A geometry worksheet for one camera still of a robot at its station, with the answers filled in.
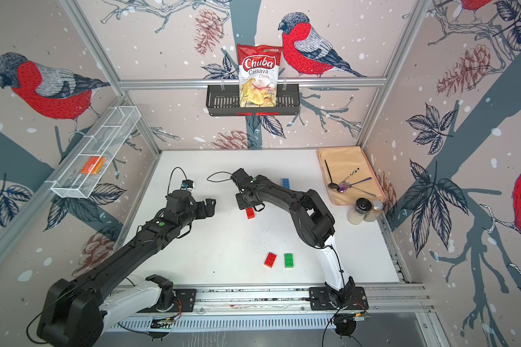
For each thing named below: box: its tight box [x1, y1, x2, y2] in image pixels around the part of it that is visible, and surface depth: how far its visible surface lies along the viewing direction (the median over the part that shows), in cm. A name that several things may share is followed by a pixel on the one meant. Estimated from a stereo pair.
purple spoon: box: [336, 177, 372, 194], surface depth 106 cm
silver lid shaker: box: [363, 199, 384, 222], surface depth 87 cm
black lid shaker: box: [347, 197, 373, 225], surface depth 87 cm
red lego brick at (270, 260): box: [263, 251, 278, 269], surface depth 83 cm
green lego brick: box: [283, 253, 295, 269], surface depth 83 cm
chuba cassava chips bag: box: [237, 44, 283, 108], surface depth 87 cm
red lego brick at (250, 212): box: [245, 207, 256, 220], surface depth 96 cm
